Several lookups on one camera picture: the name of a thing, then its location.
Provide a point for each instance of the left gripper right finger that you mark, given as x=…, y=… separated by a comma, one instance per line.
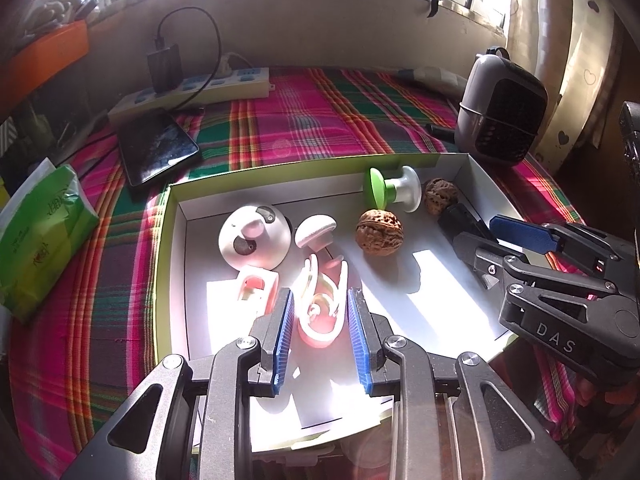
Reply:
x=451, y=418

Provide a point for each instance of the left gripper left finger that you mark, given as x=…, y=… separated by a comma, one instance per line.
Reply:
x=150, y=435

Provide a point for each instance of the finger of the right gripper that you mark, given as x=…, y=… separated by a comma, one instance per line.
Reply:
x=594, y=252
x=510, y=268

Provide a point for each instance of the brown walnut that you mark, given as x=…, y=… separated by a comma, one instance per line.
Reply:
x=438, y=194
x=379, y=232

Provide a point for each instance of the green white spool roller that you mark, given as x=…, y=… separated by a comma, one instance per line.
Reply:
x=379, y=192

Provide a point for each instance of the pink white clip massager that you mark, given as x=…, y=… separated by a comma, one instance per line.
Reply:
x=320, y=303

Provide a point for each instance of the small white mushroom massager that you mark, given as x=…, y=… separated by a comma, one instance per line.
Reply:
x=315, y=232

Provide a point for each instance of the pink cup-shaped piece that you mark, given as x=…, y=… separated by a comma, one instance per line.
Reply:
x=256, y=289

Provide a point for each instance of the round white dome massager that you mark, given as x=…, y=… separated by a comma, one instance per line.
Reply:
x=255, y=235

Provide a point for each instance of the black flashlight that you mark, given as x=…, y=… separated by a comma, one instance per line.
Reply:
x=457, y=219

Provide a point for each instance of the plaid pink green cloth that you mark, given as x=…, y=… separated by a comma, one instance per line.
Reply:
x=92, y=340

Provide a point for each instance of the grey black mini heater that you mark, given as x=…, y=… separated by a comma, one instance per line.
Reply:
x=501, y=109

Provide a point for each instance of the heart pattern curtain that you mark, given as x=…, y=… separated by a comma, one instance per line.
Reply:
x=573, y=47

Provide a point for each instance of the green tissue pack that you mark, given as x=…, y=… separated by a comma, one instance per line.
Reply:
x=43, y=225

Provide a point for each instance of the black smartphone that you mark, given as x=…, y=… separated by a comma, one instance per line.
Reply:
x=153, y=146

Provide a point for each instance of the white power strip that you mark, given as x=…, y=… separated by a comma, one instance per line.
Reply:
x=248, y=83

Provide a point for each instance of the black charger adapter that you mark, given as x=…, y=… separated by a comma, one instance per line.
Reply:
x=165, y=66

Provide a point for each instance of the orange box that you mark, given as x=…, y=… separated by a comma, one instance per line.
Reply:
x=39, y=62

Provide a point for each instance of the plastic bags pile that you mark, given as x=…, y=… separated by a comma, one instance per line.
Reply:
x=53, y=14

